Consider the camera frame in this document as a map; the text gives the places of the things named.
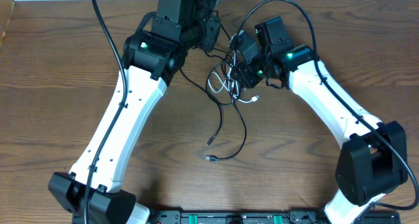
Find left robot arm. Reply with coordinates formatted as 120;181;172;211
48;0;221;223

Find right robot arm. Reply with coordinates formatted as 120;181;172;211
230;17;408;223

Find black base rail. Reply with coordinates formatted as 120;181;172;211
143;209;402;224

